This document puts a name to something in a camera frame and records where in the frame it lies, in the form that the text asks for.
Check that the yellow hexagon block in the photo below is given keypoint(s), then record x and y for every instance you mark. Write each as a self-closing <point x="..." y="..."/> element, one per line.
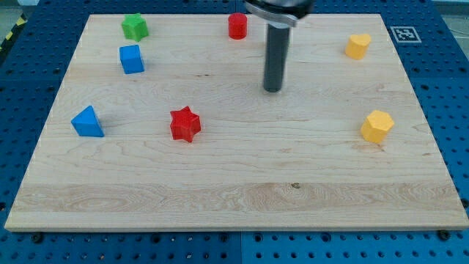
<point x="376" y="126"/>

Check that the blue triangle block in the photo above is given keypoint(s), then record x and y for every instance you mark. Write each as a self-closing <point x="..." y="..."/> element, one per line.
<point x="86" y="123"/>

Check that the yellow heart block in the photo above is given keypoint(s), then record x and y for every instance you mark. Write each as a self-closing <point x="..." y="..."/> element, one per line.
<point x="357" y="45"/>

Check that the black yellow hazard tape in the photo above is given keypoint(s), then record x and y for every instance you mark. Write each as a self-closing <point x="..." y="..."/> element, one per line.
<point x="14" y="33"/>

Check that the red star block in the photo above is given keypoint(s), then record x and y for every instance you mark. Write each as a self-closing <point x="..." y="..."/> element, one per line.
<point x="184" y="124"/>

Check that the blue cube block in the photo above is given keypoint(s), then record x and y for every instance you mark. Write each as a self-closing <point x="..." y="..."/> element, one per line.
<point x="130" y="58"/>

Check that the wooden board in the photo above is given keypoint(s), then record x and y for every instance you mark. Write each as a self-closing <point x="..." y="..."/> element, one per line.
<point x="294" y="160"/>

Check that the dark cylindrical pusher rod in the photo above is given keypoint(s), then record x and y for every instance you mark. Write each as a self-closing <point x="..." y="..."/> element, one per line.
<point x="276" y="51"/>

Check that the green star block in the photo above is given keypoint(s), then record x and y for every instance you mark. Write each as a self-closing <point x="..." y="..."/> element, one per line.
<point x="134" y="27"/>

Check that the red cylinder block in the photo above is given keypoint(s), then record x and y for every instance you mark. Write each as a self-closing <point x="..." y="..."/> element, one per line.
<point x="237" y="26"/>

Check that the fiducial marker tag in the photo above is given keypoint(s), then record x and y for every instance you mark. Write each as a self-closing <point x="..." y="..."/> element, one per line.
<point x="405" y="34"/>

